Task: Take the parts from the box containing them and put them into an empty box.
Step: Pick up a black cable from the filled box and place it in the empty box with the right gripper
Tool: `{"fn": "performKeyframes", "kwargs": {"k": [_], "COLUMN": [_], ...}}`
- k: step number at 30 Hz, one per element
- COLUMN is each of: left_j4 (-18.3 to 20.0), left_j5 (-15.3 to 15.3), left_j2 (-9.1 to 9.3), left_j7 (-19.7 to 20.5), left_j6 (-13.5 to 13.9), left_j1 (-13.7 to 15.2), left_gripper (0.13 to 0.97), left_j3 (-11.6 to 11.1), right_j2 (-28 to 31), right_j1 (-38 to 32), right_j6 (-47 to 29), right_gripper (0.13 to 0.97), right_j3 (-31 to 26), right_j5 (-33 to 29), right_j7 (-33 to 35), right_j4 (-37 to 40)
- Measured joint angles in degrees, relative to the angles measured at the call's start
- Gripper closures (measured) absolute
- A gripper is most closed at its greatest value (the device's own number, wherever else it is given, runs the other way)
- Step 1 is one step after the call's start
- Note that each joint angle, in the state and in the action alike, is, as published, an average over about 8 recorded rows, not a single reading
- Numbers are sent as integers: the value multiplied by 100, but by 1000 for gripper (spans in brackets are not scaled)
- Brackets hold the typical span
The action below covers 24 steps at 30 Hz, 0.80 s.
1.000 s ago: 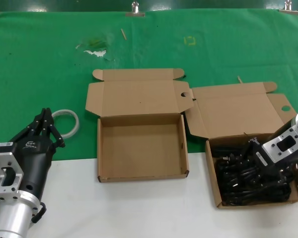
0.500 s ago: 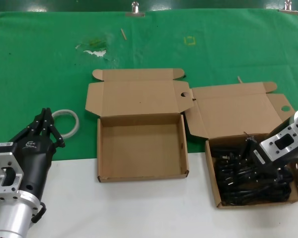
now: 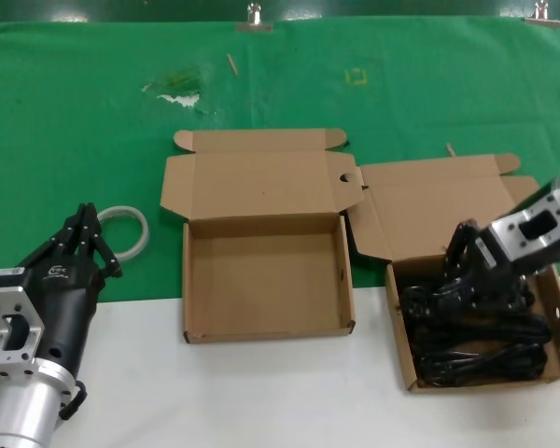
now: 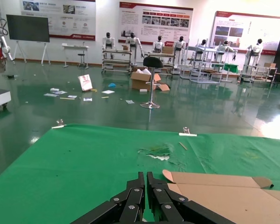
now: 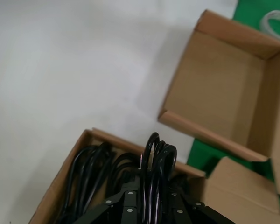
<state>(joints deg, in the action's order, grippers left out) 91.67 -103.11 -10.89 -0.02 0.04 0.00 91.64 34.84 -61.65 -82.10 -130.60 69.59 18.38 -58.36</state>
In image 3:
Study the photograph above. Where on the silver right wrist bracket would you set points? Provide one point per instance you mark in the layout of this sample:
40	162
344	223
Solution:
508	242

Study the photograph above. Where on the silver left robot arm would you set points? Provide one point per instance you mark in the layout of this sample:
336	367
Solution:
23	410

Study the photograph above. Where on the green table cloth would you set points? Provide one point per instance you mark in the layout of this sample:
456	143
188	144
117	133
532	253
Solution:
74	116

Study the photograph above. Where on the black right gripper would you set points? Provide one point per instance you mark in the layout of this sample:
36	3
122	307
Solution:
485	287

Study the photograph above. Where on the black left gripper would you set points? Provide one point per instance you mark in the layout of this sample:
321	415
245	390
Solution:
65	303

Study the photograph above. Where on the silver binder clip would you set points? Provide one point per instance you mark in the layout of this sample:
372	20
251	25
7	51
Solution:
541	16
254	21

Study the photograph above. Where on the small wooden stick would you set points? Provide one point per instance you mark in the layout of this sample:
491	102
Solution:
450	149
233	64

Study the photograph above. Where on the silver wrist bracket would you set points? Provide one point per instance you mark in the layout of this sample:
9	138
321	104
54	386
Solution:
0	298
508	242

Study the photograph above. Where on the silver left wrist bracket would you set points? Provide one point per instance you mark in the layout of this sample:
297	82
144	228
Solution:
0	298

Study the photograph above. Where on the open cardboard box with round hole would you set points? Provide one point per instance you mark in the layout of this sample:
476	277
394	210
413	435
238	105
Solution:
424	205

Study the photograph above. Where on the open cardboard box with thumb notch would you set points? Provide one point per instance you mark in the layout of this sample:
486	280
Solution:
261	280

